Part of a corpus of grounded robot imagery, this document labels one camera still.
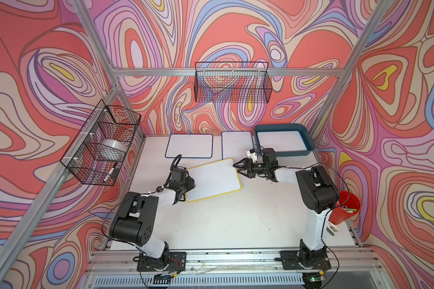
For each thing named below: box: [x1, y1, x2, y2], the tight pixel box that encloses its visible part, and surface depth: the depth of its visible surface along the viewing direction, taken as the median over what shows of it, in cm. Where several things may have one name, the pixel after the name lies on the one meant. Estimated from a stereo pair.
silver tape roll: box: [96, 139, 128, 162], surface depth 73 cm
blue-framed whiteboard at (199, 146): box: [165, 133, 214, 159], surface depth 118 cm
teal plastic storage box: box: [254, 123, 316, 157], surface depth 119 cm
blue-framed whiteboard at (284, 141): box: [257, 130, 308, 152], surface depth 118 cm
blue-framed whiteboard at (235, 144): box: [221, 131, 255, 163], surface depth 120 cm
